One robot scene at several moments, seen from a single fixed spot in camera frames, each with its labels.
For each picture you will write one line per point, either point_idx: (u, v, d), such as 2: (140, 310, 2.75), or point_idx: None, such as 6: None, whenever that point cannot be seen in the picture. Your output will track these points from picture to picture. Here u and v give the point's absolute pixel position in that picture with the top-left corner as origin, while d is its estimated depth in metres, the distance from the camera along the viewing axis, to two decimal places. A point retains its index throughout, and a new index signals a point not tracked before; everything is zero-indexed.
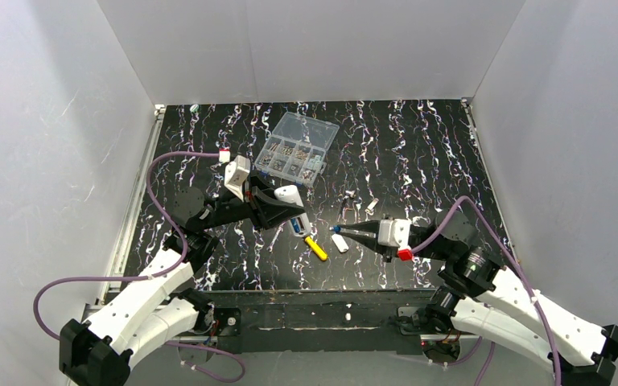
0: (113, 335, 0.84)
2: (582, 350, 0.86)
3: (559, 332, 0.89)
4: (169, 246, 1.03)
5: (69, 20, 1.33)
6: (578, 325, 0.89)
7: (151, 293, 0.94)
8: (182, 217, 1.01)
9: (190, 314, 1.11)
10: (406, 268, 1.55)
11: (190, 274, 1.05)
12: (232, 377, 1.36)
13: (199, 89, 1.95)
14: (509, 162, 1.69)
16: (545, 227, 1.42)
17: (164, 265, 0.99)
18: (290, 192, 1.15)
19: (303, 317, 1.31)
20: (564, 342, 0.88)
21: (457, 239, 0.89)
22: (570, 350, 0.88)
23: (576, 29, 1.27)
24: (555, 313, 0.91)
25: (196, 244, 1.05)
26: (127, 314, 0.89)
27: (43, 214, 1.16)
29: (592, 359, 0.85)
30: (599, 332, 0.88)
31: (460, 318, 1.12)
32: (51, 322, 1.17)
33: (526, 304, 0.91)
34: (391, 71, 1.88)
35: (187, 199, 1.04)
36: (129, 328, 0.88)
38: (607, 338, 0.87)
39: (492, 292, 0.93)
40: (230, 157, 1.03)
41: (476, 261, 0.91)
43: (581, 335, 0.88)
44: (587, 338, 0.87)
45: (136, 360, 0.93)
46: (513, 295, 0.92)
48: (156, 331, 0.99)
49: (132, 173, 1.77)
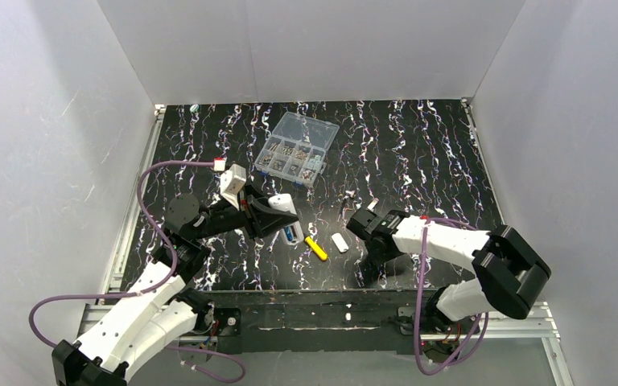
0: (102, 355, 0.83)
2: (464, 251, 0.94)
3: (447, 244, 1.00)
4: (158, 259, 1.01)
5: (68, 19, 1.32)
6: (465, 235, 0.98)
7: (142, 310, 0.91)
8: (175, 223, 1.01)
9: (189, 316, 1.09)
10: (405, 256, 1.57)
11: (184, 285, 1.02)
12: (232, 377, 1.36)
13: (199, 89, 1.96)
14: (509, 162, 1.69)
16: (545, 227, 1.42)
17: (153, 280, 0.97)
18: (285, 200, 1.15)
19: (303, 317, 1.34)
20: (453, 251, 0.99)
21: (352, 220, 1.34)
22: (462, 257, 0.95)
23: (576, 29, 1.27)
24: (447, 232, 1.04)
25: (186, 255, 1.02)
26: (117, 332, 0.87)
27: (42, 214, 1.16)
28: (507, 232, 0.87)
29: (471, 254, 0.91)
30: (486, 235, 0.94)
31: (442, 303, 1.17)
32: (51, 323, 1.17)
33: (419, 232, 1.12)
34: (391, 71, 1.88)
35: (180, 206, 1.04)
36: (121, 345, 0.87)
38: (492, 237, 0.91)
39: (395, 233, 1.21)
40: (224, 166, 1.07)
41: (391, 220, 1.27)
43: (464, 241, 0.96)
44: (470, 241, 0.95)
45: (136, 369, 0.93)
46: (410, 232, 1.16)
48: (153, 339, 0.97)
49: (132, 173, 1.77)
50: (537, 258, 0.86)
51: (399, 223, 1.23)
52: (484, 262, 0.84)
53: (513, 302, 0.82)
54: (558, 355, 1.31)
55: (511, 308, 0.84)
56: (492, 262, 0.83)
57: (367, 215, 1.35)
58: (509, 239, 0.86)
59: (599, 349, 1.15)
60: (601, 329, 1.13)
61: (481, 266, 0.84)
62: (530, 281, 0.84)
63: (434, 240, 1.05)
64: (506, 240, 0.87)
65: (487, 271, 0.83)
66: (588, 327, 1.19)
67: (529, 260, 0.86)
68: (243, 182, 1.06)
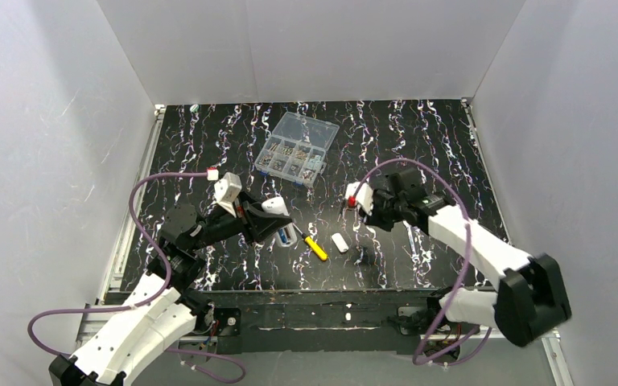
0: (98, 371, 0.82)
2: (498, 267, 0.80)
3: (483, 252, 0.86)
4: (153, 271, 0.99)
5: (68, 19, 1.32)
6: (502, 250, 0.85)
7: (136, 323, 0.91)
8: (170, 233, 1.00)
9: (187, 319, 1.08)
10: (405, 255, 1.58)
11: (179, 295, 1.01)
12: (232, 378, 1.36)
13: (198, 89, 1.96)
14: (508, 162, 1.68)
16: (546, 228, 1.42)
17: (147, 292, 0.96)
18: (278, 204, 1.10)
19: (303, 317, 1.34)
20: (484, 261, 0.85)
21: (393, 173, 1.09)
22: (489, 270, 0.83)
23: (577, 28, 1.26)
24: (488, 240, 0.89)
25: (180, 266, 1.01)
26: (112, 346, 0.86)
27: (43, 214, 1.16)
28: (548, 262, 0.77)
29: (504, 273, 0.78)
30: (525, 259, 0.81)
31: (444, 301, 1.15)
32: (50, 324, 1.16)
33: (459, 227, 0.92)
34: (391, 71, 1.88)
35: (177, 215, 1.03)
36: (116, 359, 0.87)
38: (529, 264, 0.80)
39: (433, 217, 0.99)
40: (218, 174, 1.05)
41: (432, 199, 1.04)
43: (502, 256, 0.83)
44: (507, 258, 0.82)
45: (133, 378, 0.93)
46: (447, 219, 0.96)
48: (150, 346, 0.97)
49: (132, 174, 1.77)
50: (564, 299, 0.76)
51: (442, 208, 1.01)
52: (512, 281, 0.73)
53: (521, 330, 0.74)
54: (558, 355, 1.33)
55: (515, 336, 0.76)
56: (519, 284, 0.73)
57: (417, 180, 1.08)
58: (548, 270, 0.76)
59: (599, 350, 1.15)
60: (603, 330, 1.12)
61: (509, 288, 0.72)
62: (548, 320, 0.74)
63: (473, 244, 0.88)
64: (543, 270, 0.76)
65: (511, 289, 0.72)
66: (588, 328, 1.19)
67: (557, 299, 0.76)
68: (239, 190, 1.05)
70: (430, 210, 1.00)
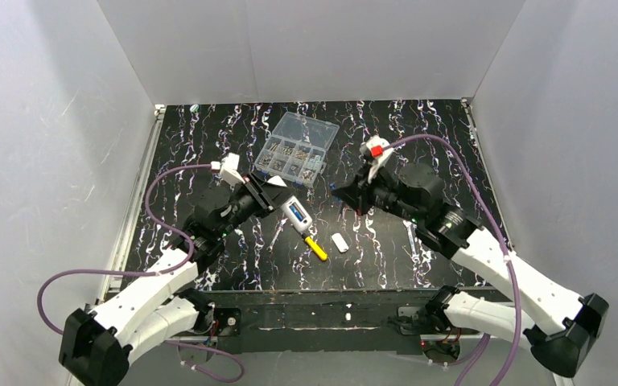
0: (118, 326, 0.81)
2: (554, 315, 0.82)
3: (532, 294, 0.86)
4: (176, 245, 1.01)
5: (67, 18, 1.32)
6: (553, 290, 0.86)
7: (158, 290, 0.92)
8: (203, 208, 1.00)
9: (191, 312, 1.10)
10: (405, 255, 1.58)
11: (196, 274, 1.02)
12: (231, 378, 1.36)
13: (198, 89, 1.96)
14: (508, 162, 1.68)
16: (546, 227, 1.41)
17: (171, 263, 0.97)
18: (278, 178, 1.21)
19: (303, 317, 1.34)
20: (534, 304, 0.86)
21: (418, 187, 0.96)
22: (541, 315, 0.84)
23: (577, 27, 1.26)
24: (533, 277, 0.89)
25: (203, 245, 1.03)
26: (133, 306, 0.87)
27: (42, 214, 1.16)
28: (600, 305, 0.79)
29: (563, 323, 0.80)
30: (577, 301, 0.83)
31: (452, 310, 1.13)
32: (50, 323, 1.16)
33: (500, 265, 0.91)
34: (391, 71, 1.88)
35: (212, 193, 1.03)
36: (133, 322, 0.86)
38: (582, 306, 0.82)
39: (463, 248, 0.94)
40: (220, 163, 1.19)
41: (454, 219, 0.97)
43: (555, 300, 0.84)
44: (560, 303, 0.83)
45: (135, 355, 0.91)
46: (479, 250, 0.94)
48: (156, 328, 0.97)
49: (132, 174, 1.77)
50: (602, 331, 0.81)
51: (471, 236, 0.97)
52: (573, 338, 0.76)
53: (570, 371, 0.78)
54: None
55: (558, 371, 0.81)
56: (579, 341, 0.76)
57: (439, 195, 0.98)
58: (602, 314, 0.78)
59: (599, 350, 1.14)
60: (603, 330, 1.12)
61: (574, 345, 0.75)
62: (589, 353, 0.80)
63: (521, 285, 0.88)
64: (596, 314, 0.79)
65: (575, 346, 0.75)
66: None
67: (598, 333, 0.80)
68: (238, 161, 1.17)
70: (458, 240, 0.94)
